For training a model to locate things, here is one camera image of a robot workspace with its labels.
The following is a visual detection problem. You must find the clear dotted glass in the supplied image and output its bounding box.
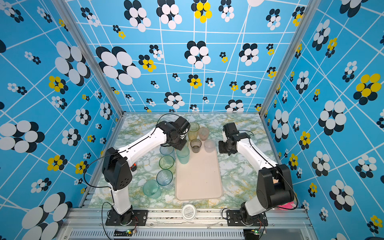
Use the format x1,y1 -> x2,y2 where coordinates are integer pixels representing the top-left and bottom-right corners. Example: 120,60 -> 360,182
204,139 -> 216,153

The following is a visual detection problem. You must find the teal glass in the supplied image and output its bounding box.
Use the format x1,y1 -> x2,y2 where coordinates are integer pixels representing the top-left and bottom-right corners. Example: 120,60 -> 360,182
176,145 -> 190,165

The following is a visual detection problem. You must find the small grey glass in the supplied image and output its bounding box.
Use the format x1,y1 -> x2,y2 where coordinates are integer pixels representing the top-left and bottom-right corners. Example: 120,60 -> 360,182
190,139 -> 202,153

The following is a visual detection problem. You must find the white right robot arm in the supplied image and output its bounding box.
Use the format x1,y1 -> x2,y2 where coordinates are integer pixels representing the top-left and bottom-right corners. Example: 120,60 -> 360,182
219,132 -> 296,224

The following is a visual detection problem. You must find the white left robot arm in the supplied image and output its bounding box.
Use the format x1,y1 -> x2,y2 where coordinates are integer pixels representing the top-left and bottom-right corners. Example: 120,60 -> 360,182
102,117 -> 191,219

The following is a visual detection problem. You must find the beige plastic tray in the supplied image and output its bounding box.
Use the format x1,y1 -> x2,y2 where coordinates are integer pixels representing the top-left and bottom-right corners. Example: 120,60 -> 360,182
175,149 -> 223,201

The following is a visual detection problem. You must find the blue short glass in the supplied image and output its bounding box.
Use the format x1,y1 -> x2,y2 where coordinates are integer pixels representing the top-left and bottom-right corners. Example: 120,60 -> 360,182
160,146 -> 175,156

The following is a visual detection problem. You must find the tall yellow glass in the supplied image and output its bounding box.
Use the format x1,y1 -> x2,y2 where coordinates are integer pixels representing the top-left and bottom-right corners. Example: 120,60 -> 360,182
188,122 -> 200,141

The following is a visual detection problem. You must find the green short glass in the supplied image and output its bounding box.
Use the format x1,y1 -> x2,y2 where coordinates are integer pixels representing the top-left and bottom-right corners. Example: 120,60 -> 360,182
159,155 -> 175,172

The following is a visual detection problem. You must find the blue glass lower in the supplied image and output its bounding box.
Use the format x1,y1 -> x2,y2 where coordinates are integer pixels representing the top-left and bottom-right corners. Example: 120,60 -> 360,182
156,169 -> 174,188

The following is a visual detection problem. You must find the teal glass lowest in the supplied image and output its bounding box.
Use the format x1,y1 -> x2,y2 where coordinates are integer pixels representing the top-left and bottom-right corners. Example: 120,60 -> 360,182
143,180 -> 162,199

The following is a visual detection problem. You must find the white round lid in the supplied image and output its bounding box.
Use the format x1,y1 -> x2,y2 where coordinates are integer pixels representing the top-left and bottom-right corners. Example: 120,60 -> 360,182
182,204 -> 197,221

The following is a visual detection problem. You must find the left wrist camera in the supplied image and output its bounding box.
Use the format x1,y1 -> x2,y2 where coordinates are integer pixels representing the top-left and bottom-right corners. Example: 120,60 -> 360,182
173,117 -> 191,135

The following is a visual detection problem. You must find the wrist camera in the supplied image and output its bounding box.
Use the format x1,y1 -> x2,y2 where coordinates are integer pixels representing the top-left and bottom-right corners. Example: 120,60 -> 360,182
223,123 -> 239,141
173,117 -> 191,135

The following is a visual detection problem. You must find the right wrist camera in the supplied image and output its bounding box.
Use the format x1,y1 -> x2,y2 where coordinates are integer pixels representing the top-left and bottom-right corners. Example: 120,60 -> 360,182
223,123 -> 239,141

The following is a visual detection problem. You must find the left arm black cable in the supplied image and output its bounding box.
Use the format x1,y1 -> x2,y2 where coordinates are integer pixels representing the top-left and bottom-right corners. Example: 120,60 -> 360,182
83,113 -> 181,190

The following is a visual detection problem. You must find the aluminium front rail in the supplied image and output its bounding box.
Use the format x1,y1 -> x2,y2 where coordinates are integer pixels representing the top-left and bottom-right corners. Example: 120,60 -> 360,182
57,209 -> 318,240

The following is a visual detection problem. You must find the aluminium corner post right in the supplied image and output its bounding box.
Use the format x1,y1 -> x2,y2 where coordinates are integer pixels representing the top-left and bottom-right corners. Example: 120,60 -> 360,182
259,0 -> 321,117

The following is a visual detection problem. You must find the aluminium corner post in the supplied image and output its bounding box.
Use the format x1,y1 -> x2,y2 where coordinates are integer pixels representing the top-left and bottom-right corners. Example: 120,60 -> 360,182
52,0 -> 124,118
259,0 -> 321,117

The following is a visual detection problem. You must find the aluminium corner post left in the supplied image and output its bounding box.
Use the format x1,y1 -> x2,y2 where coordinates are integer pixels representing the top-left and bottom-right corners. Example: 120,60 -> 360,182
52,0 -> 124,118

